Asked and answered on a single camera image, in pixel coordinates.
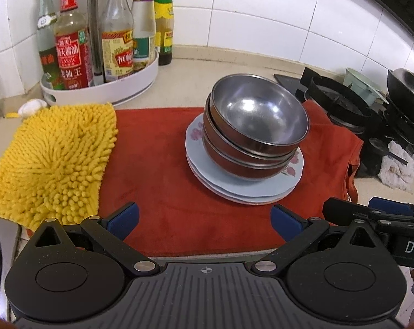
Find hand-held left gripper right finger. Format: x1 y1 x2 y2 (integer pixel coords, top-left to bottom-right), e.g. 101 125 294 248
251 204 382 276

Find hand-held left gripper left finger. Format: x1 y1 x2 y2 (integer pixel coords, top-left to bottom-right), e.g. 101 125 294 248
29 202 160 276

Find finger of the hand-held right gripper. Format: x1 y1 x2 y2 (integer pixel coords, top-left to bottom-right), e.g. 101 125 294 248
369 197 414 220
322 197 382 227

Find plain white plate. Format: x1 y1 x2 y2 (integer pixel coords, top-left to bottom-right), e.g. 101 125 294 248
190 164 293 207

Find white plate small floral print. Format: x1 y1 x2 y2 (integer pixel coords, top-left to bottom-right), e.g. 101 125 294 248
187 151 302 203

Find stainless steel bowl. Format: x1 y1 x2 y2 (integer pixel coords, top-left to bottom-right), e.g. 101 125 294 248
203 113 298 179
209 73 310 155
204 96 302 167

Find stack of floral plates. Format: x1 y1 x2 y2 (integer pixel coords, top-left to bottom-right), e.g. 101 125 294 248
186 113 304 199

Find white rag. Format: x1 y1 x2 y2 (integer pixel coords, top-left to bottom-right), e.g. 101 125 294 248
378 140 414 191

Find red cloth mat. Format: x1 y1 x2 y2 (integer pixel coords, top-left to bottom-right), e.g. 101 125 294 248
97 99 365 257

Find black burner grate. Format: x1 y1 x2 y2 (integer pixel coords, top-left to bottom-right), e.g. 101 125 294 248
382 99 414 145
294 67 387 135

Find yellow chenille cloth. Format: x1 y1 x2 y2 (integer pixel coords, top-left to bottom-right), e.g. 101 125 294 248
0 103 119 230

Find black wok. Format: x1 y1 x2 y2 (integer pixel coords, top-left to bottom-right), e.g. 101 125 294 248
387 68 414 111

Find pale green scoop cup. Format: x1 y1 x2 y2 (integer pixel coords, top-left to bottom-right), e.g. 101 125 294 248
342 68 388 107

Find white two-tier rotating rack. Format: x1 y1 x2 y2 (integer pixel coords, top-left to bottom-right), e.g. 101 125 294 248
36 0 160 107

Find black gas stove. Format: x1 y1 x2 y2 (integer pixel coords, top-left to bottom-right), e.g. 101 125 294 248
274 67 414 179

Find yellow-capped vinegar bottle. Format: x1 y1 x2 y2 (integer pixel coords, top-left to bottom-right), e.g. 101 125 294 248
101 0 135 84

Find soy sauce bottle red label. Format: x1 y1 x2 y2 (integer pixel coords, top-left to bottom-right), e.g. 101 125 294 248
53 0 95 90

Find clear bottle purple neck label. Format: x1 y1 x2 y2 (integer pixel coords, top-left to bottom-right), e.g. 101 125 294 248
132 0 157 64

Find clear glass liquor bottle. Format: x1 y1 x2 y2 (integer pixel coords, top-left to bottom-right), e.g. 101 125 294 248
36 0 62 90

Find dark bottle green yellow label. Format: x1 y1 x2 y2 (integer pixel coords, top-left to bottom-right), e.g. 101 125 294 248
154 0 174 66

